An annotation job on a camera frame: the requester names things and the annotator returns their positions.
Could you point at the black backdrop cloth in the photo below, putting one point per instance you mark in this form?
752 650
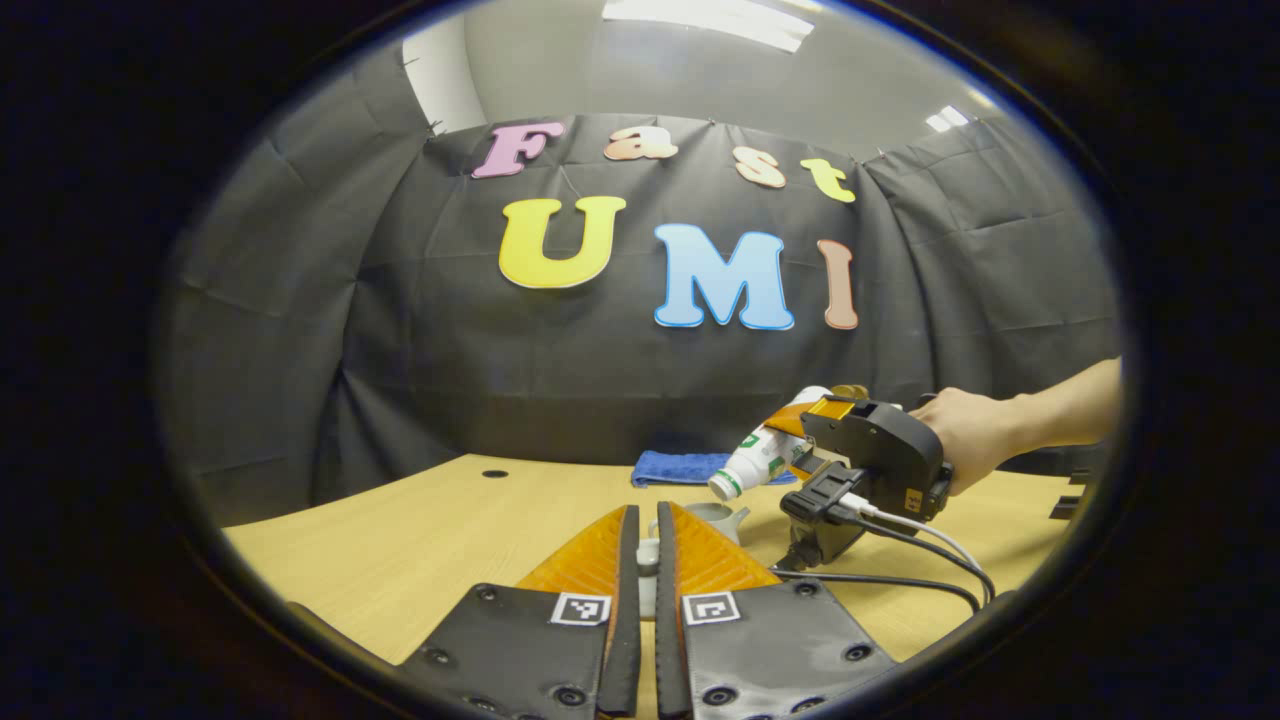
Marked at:
500 370

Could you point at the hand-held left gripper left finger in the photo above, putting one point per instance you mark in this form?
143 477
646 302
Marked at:
628 620

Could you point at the long ceiling light panel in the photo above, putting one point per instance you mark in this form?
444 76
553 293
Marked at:
710 20

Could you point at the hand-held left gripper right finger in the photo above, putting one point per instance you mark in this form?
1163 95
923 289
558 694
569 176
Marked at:
668 620

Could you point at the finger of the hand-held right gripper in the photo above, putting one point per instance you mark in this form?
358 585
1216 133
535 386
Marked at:
810 468
810 415

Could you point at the white water bottle green label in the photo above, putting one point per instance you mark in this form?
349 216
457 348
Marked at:
750 460

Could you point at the blue folded towel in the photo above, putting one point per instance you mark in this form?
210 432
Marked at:
675 468

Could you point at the white ceramic teacup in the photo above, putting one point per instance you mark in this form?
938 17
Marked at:
715 520

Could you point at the small ceiling light panel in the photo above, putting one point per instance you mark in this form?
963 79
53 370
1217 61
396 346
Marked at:
947 118

